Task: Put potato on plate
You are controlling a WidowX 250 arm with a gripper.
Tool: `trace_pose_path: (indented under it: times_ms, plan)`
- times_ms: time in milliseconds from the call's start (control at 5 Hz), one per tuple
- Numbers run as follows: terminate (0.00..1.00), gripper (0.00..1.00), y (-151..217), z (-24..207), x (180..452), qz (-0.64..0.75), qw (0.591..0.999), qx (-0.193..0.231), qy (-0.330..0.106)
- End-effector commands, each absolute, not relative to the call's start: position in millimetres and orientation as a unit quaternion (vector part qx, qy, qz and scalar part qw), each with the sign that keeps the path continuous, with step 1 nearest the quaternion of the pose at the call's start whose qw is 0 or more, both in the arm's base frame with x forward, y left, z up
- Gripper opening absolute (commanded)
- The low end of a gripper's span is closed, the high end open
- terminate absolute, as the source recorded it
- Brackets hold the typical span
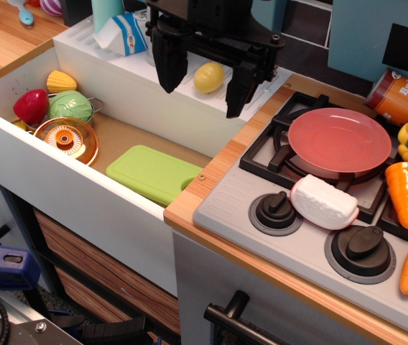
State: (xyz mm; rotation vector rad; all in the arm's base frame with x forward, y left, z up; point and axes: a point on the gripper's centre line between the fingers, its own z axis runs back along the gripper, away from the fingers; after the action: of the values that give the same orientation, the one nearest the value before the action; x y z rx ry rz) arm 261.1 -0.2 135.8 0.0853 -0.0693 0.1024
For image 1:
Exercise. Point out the black stove grate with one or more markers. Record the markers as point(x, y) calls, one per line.
point(276, 167)

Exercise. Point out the black stove knob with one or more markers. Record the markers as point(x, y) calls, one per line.
point(361, 254)
point(273, 214)

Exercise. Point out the white toy bread slice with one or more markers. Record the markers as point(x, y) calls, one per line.
point(322, 204)

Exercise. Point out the orange toy bean can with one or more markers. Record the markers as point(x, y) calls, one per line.
point(389, 97)

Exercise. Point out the orange transparent pot lid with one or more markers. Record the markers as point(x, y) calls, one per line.
point(72, 137)

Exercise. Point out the grey toy stove top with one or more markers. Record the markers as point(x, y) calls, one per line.
point(225, 213)

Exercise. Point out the light blue toy spoon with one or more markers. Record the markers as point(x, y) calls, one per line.
point(25, 15)

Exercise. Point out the white toy sink basin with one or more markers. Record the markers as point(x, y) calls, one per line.
point(137, 110)

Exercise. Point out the green toy cabbage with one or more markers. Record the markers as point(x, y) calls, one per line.
point(71, 104)

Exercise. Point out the striped pink toy ball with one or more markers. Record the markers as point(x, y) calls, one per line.
point(51, 7)

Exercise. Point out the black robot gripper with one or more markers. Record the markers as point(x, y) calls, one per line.
point(223, 31)

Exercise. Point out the red toy pepper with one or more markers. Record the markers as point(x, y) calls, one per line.
point(32, 107)

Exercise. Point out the pink plastic plate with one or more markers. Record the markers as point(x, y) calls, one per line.
point(339, 140)

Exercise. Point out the green plastic cutting board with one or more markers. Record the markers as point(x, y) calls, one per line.
point(153, 174)

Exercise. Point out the black oven door handle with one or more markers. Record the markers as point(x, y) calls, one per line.
point(229, 318)

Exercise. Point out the grey toy faucet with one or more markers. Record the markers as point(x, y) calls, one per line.
point(149, 56)

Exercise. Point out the black left stove knob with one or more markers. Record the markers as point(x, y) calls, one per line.
point(273, 214)

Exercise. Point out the teal plastic cup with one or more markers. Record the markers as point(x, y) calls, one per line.
point(103, 10)

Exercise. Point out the yellow toy corn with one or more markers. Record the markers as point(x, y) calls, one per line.
point(58, 81)

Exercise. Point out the toy milk carton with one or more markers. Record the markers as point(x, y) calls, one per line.
point(124, 34)

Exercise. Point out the yellow toy potato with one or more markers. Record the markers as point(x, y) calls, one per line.
point(209, 77)

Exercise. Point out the blue clamp handle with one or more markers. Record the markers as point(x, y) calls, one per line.
point(19, 269)

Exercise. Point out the orange toy carrot upper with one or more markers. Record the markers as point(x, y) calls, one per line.
point(397, 181)

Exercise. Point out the black middle stove knob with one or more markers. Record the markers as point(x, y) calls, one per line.
point(361, 254)

